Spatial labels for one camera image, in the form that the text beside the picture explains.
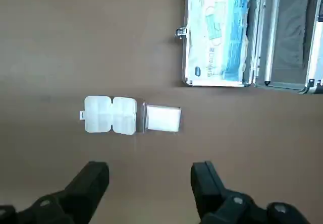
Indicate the blue white mask packet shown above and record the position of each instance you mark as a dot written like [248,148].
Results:
[214,32]

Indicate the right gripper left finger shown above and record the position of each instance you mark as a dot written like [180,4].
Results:
[93,178]

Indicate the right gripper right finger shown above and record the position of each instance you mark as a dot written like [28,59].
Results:
[207,183]

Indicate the silver aluminium medical case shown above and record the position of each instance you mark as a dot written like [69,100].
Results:
[290,32]

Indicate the clear packed white bandage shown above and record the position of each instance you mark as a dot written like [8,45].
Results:
[162,118]

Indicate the translucent white pill box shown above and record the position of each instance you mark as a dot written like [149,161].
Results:
[101,115]

